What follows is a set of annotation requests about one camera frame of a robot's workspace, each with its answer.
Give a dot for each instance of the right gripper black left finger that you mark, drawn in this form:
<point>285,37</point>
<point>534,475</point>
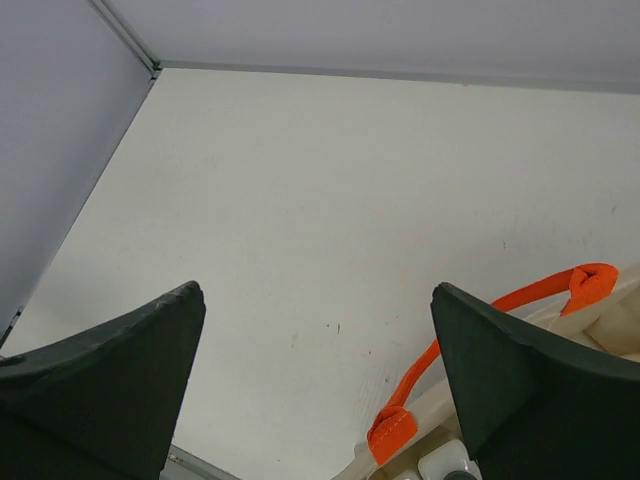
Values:
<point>103,403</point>

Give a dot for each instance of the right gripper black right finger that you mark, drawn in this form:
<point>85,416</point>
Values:
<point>531,404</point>

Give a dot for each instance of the beige canvas bag orange handles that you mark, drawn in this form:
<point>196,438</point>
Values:
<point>594,305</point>

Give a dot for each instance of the white square bottle black cap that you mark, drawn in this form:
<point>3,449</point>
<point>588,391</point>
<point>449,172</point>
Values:
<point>448,461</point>

